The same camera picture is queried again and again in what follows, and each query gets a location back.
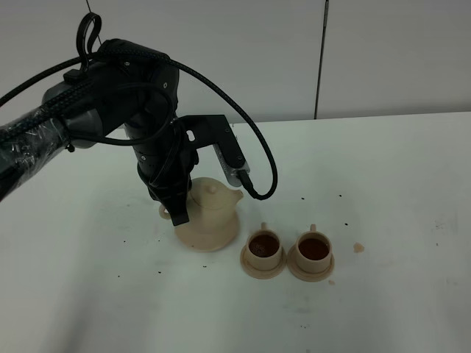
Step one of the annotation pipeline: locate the black camera cable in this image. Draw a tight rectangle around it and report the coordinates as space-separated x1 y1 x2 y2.
0 12 279 202

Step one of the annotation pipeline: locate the beige teapot saucer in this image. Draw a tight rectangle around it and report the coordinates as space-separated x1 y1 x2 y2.
174 213 241 252

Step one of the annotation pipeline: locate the teacup saucer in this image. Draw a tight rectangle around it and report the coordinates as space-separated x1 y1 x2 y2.
240 245 286 279
287 246 335 282

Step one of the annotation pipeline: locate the right beige teacup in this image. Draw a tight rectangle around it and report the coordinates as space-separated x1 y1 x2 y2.
294 224 333 275

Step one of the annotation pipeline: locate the right teacup saucer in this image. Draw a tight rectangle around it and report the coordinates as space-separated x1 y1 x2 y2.
287 246 335 282

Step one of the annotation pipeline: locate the left teacup saucer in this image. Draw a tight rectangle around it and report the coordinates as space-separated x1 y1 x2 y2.
240 245 286 279

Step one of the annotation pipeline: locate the left beige teacup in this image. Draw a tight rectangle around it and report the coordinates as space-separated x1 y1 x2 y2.
246 222 283 257

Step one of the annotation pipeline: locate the beige teapot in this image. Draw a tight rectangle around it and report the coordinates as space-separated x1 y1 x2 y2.
175 177 244 237

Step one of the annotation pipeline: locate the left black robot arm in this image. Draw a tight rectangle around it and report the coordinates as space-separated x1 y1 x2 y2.
1 39 198 226

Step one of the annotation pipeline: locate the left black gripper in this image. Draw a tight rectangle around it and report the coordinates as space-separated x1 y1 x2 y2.
123 106 197 226

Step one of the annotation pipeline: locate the beige teacup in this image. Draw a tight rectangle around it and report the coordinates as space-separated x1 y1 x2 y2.
294 224 333 275
246 222 283 257

